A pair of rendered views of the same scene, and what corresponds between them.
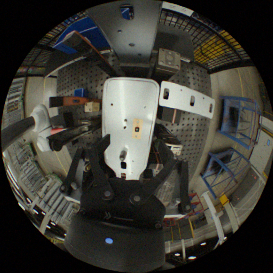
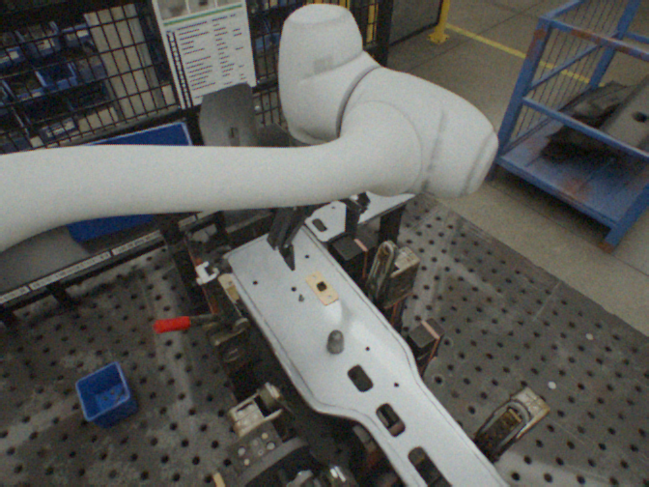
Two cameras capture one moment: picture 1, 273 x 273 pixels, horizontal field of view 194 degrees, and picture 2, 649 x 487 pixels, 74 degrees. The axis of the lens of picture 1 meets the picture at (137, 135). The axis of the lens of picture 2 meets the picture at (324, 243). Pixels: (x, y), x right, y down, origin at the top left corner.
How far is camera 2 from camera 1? 74 cm
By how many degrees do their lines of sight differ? 59
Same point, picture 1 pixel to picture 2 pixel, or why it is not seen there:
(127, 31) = not seen: hidden behind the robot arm
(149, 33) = not seen: hidden behind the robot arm
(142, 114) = (311, 265)
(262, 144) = not seen: outside the picture
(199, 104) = (375, 200)
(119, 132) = (297, 313)
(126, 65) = (239, 227)
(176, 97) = (335, 219)
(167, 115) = (348, 248)
